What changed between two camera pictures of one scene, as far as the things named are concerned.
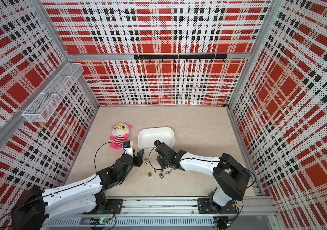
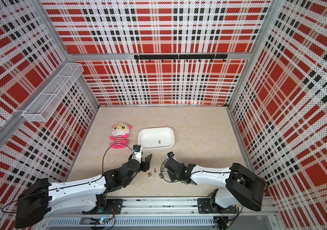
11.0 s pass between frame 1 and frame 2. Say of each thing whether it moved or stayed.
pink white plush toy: stayed
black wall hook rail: stayed
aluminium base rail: stayed
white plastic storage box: stayed
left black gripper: moved
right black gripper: moved
